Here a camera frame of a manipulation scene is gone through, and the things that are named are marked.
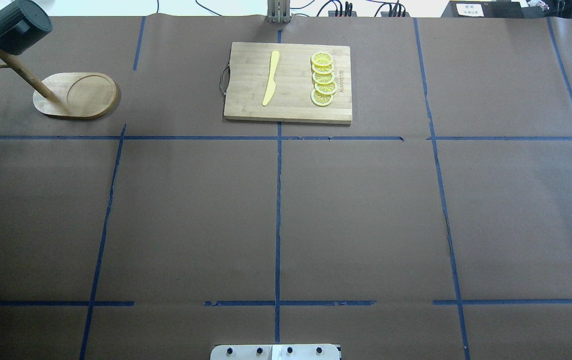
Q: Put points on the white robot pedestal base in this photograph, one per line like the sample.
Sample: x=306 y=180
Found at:
x=298 y=351

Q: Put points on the lemon slice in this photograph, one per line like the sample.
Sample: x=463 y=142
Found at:
x=321 y=99
x=322 y=70
x=329 y=88
x=323 y=79
x=322 y=59

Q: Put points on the bamboo cutting board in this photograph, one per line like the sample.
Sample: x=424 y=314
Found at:
x=248 y=66

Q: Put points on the black box with label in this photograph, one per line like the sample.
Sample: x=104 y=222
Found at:
x=483 y=9

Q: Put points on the yellow plastic knife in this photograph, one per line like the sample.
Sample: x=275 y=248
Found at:
x=271 y=81

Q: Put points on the aluminium frame post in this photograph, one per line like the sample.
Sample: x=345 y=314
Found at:
x=279 y=11

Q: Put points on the dark blue mug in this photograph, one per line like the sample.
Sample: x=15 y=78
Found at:
x=22 y=24

